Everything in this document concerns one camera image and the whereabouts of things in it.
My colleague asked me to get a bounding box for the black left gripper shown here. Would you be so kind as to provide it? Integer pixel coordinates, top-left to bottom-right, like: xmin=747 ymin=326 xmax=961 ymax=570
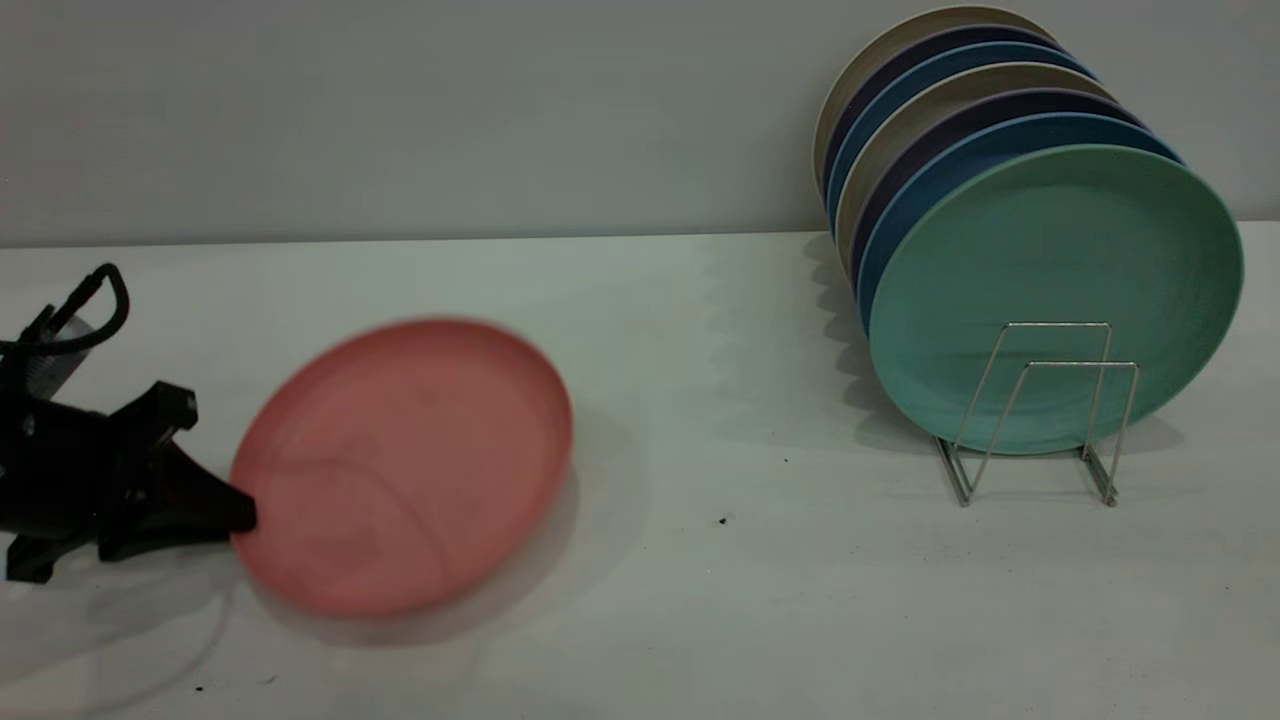
xmin=0 ymin=380 xmax=258 ymax=584

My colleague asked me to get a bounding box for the pink round plate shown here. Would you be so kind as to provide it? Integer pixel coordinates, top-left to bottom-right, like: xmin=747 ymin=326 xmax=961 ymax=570
xmin=228 ymin=317 xmax=576 ymax=621

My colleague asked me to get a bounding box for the dark purple round plate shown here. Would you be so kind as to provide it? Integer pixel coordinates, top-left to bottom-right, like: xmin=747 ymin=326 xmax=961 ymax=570
xmin=820 ymin=25 xmax=1061 ymax=206
xmin=848 ymin=88 xmax=1146 ymax=291

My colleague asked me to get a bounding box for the green round plate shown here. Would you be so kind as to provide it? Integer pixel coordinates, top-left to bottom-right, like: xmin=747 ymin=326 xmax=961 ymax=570
xmin=868 ymin=145 xmax=1246 ymax=456

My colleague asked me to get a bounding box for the beige round plate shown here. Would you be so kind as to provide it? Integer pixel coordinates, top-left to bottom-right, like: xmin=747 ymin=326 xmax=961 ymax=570
xmin=835 ymin=62 xmax=1116 ymax=281
xmin=812 ymin=5 xmax=1056 ymax=196

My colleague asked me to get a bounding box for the blue round plate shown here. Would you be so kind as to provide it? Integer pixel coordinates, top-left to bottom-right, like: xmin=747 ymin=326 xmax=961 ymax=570
xmin=857 ymin=112 xmax=1186 ymax=336
xmin=826 ymin=42 xmax=1096 ymax=236

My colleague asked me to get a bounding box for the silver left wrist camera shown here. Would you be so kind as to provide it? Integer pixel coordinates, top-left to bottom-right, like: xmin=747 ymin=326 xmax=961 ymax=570
xmin=20 ymin=305 xmax=101 ymax=401

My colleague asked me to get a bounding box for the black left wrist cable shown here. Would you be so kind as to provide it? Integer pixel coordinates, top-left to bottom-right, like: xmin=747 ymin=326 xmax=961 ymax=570
xmin=0 ymin=262 xmax=131 ymax=356

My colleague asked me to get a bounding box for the silver wire plate rack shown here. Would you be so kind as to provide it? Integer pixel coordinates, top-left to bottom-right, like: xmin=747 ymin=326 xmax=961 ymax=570
xmin=935 ymin=322 xmax=1141 ymax=508

